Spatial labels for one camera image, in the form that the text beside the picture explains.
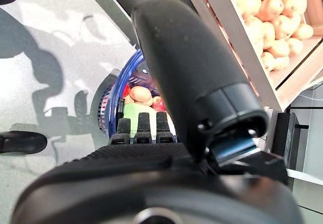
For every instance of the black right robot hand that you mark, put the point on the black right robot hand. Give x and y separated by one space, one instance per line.
176 57

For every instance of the blue plastic basket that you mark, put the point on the blue plastic basket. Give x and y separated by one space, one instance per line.
111 103

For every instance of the red apple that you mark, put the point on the red apple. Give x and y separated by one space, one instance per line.
159 104

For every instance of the small red vegetable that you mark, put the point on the small red vegetable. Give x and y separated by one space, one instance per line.
126 89

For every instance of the light wooden crate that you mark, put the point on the light wooden crate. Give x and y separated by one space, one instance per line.
239 45

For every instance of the green and white vegetable pack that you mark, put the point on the green and white vegetable pack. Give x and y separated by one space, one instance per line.
132 110

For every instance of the black metal stand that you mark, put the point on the black metal stand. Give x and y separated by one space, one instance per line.
290 135

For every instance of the white shelf unit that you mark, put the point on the white shelf unit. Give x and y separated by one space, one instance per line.
310 143

